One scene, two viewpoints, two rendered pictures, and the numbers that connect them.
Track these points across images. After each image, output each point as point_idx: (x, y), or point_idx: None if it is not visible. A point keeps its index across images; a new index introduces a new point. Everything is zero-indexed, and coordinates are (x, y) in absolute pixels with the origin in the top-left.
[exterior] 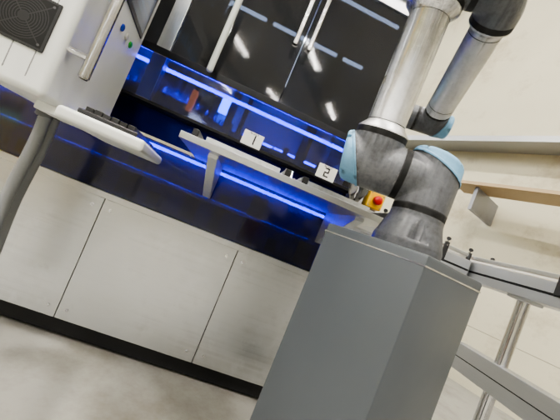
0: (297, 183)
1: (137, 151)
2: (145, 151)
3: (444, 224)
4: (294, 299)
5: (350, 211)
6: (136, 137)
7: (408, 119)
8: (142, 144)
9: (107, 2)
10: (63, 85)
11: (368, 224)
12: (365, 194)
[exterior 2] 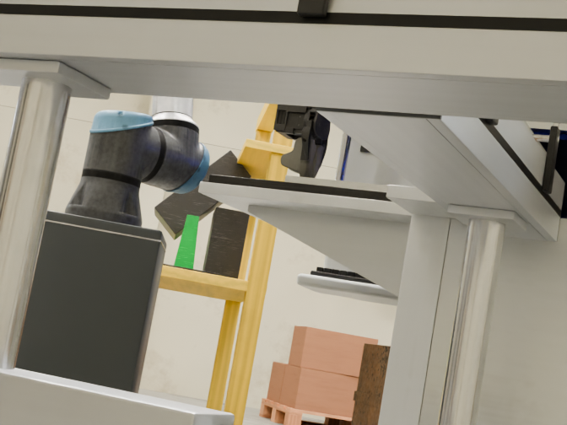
0: None
1: (301, 285)
2: (315, 283)
3: (82, 176)
4: None
5: (240, 209)
6: (311, 274)
7: (154, 104)
8: (297, 277)
9: (374, 179)
10: (347, 267)
11: (279, 203)
12: (283, 163)
